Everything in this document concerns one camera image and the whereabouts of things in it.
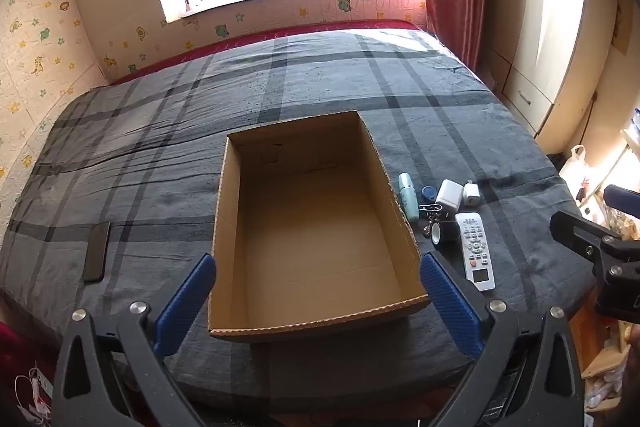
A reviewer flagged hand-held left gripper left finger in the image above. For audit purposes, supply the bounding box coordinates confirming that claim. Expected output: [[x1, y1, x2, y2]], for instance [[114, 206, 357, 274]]
[[51, 253, 218, 427]]

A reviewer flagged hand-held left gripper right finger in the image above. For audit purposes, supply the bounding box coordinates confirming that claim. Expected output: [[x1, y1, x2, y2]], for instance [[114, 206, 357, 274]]
[[419, 252, 586, 427]]

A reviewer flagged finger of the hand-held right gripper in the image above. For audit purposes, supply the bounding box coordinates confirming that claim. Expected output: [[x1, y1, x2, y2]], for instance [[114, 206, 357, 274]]
[[603, 185, 640, 208], [550, 210, 640, 279]]

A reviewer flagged white remote control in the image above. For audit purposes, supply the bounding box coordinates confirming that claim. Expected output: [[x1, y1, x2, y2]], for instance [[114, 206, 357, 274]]
[[454, 212, 497, 292]]

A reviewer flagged black tape roll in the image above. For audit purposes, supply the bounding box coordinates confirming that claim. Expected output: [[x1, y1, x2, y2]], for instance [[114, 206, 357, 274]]
[[431, 221, 462, 247]]

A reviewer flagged metal keychain with strap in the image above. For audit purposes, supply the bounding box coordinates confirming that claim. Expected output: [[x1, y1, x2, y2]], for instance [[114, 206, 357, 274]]
[[417, 202, 446, 238]]

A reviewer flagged large white charger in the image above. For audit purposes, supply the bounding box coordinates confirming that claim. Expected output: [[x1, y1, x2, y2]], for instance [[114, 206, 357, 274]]
[[434, 179, 462, 213]]

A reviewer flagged small white charger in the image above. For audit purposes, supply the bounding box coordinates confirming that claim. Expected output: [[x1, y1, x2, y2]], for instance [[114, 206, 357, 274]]
[[462, 182, 482, 210]]

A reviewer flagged teal plastic bottle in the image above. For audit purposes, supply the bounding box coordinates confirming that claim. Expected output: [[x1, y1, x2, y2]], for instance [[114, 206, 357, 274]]
[[398, 173, 421, 223]]

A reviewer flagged brown cardboard box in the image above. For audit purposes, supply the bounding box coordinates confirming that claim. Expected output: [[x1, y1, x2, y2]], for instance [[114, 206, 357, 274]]
[[207, 110, 432, 344]]

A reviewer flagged white plastic bag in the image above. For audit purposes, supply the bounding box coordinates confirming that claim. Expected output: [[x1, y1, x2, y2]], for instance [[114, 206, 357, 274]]
[[559, 145, 609, 218]]

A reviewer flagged black smartphone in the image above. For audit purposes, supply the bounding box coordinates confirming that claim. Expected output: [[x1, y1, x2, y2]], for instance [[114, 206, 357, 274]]
[[82, 221, 111, 283]]

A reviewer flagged grey plaid bedsheet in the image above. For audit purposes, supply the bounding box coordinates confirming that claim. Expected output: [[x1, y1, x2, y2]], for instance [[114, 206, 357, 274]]
[[0, 29, 585, 408]]

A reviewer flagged red cloth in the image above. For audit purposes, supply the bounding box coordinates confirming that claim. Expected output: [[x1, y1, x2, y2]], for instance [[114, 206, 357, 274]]
[[0, 321, 57, 427]]

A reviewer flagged cream wardrobe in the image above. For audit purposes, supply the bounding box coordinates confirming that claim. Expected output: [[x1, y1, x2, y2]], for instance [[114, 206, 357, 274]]
[[480, 0, 590, 138]]

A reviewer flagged red mattress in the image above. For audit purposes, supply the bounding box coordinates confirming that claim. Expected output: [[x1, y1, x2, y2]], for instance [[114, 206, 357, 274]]
[[107, 18, 427, 85]]

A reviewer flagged white charging cable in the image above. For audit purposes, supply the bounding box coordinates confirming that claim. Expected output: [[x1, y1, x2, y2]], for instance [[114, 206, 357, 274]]
[[15, 359, 54, 424]]

